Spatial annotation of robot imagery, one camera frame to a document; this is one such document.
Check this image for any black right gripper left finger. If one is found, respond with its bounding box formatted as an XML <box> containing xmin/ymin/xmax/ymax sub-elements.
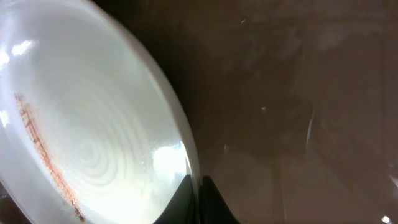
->
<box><xmin>154</xmin><ymin>175</ymin><xmax>196</xmax><ymax>224</ymax></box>

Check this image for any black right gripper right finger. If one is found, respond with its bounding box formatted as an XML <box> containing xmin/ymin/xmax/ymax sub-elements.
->
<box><xmin>200</xmin><ymin>176</ymin><xmax>239</xmax><ymax>224</ymax></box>

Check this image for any light blue plate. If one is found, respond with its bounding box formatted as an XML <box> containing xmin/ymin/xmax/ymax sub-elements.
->
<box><xmin>1</xmin><ymin>1</ymin><xmax>200</xmax><ymax>223</ymax></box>

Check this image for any brown serving tray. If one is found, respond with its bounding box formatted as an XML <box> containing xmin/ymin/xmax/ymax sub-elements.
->
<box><xmin>98</xmin><ymin>0</ymin><xmax>397</xmax><ymax>223</ymax></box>

